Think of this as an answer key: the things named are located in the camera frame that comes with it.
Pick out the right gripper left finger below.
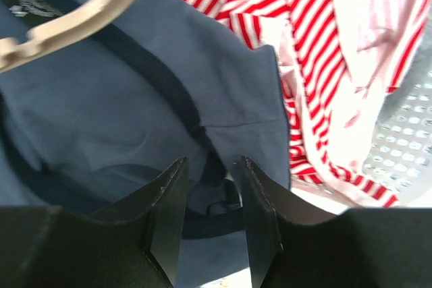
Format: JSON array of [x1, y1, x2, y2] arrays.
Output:
[[1, 158, 188, 287]]

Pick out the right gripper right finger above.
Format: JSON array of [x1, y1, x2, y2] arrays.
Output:
[[241, 158, 431, 287]]

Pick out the blue tank top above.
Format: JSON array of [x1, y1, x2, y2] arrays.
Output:
[[1, 0, 289, 282]]

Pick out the beige wooden hanger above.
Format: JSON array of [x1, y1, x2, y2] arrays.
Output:
[[1, 0, 134, 73]]

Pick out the white oval laundry basket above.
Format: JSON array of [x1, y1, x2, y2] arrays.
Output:
[[290, 68, 432, 214]]

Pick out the red striped white garment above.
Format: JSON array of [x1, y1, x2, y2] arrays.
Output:
[[183, 0, 431, 207]]

